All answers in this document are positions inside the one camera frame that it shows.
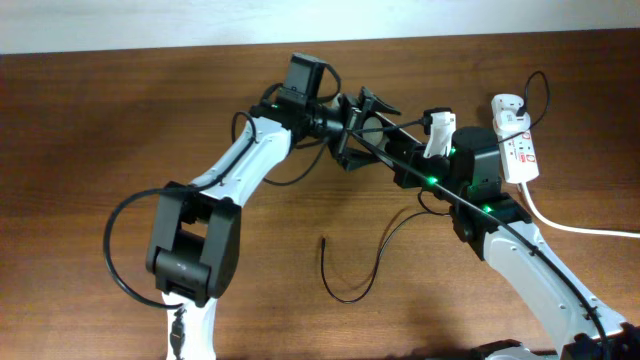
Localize black Galaxy flip phone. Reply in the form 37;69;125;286
361;117;385;147

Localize white power strip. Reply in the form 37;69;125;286
490;93;541;185

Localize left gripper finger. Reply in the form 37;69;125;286
359;87;401;115
344;148;380;172

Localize white charger adapter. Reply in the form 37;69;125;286
493;110;531;136

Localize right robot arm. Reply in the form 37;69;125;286
350;123;639;359

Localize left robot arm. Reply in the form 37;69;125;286
145;84;398;359

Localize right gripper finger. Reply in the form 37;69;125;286
374;113;423;148
351;132;405;173

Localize black charging cable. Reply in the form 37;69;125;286
319;70;552;305

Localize white power strip cord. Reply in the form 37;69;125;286
517;181;640;240

